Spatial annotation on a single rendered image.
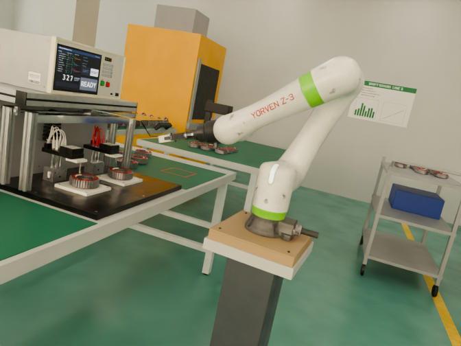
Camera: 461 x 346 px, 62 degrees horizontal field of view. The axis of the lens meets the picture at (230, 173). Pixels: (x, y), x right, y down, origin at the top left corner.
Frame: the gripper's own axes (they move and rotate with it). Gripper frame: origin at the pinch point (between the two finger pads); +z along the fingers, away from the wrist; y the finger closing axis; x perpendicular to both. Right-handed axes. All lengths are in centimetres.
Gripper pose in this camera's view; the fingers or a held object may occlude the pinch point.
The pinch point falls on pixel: (166, 138)
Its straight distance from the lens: 167.9
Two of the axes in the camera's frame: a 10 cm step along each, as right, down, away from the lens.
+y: 3.7, -1.3, 9.2
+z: -9.2, 0.9, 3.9
